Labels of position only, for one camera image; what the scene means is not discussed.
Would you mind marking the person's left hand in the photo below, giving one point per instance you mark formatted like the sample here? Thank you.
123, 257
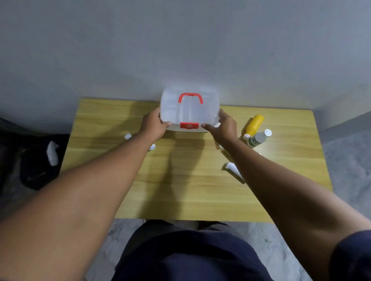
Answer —
150, 127

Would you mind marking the person's right hand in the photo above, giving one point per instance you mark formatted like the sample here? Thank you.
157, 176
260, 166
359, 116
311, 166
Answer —
226, 130

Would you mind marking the person's right thumb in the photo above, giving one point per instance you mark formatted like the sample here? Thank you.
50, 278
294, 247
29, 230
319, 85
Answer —
208, 126

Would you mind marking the person's left thumb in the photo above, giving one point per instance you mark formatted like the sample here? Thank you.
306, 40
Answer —
166, 124

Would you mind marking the person's right forearm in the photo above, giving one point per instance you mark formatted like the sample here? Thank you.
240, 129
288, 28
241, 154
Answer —
284, 196

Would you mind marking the person's left forearm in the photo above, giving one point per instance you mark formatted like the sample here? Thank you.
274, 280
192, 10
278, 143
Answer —
81, 202

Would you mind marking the yellow bottle white cap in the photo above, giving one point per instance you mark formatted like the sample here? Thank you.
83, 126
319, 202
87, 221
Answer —
255, 124

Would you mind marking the white ointment tube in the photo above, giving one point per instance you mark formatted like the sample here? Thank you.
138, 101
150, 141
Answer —
234, 169

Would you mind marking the clear bottle green label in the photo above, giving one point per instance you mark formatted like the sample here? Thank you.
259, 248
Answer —
257, 139

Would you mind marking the person's dark blue clothing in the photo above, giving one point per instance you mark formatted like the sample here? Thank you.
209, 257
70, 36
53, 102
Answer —
188, 254

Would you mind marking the black bag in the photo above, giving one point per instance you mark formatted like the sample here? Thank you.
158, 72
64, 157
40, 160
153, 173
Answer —
36, 170

